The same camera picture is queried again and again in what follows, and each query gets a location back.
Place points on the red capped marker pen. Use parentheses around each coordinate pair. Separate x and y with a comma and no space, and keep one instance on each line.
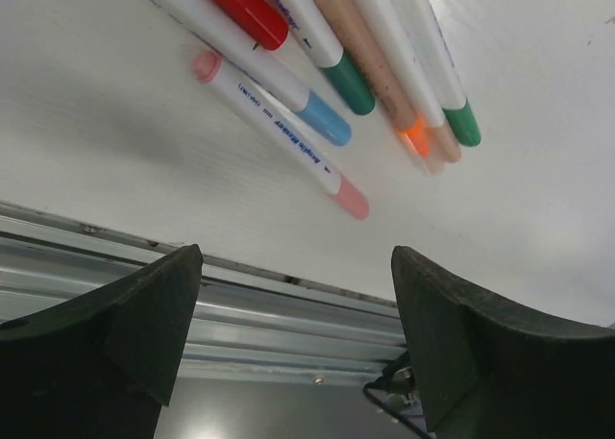
(258,19)

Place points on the aluminium frame rail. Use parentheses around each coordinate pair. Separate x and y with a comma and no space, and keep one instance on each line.
(247,324)

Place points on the blue capped marker pen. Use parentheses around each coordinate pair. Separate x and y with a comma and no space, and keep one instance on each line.
(207,21)

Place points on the dark green capped marker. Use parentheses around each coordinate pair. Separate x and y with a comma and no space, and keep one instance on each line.
(315,36)

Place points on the brown capped marker pen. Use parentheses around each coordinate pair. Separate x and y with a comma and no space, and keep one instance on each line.
(351,28)

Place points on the pink capped marker pen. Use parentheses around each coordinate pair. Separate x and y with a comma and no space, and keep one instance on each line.
(244,99)

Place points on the orange marker clear cap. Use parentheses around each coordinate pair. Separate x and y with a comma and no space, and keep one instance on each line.
(392,38)

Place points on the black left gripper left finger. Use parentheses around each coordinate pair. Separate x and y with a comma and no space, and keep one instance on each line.
(104,364)

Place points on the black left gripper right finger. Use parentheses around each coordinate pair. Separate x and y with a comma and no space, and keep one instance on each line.
(488,367)

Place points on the green capped marker pen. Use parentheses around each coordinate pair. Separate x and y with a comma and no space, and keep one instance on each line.
(421,25)

